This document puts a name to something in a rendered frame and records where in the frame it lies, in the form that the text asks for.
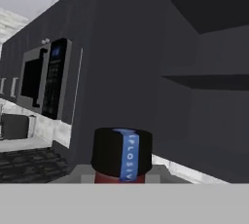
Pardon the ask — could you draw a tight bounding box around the grey toaster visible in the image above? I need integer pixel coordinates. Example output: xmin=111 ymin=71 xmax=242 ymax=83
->
xmin=0 ymin=112 xmax=37 ymax=141

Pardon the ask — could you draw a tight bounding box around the dark open cabinet with shelves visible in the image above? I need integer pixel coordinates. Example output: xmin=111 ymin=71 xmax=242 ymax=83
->
xmin=69 ymin=0 xmax=249 ymax=184

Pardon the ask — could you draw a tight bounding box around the red condiment bottle black cap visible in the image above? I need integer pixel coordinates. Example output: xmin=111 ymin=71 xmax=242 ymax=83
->
xmin=89 ymin=127 xmax=154 ymax=184

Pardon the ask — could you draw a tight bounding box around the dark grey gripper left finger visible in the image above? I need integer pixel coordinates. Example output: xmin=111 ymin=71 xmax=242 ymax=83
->
xmin=48 ymin=165 xmax=96 ymax=184

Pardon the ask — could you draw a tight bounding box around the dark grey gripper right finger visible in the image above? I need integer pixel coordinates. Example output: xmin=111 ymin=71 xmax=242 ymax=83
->
xmin=144 ymin=165 xmax=193 ymax=184

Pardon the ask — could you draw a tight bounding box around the black hob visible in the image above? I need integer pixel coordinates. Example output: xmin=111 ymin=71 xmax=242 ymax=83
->
xmin=0 ymin=147 xmax=72 ymax=184

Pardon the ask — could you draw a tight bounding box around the black and silver microwave oven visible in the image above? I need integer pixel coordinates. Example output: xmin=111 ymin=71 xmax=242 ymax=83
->
xmin=16 ymin=37 xmax=73 ymax=121

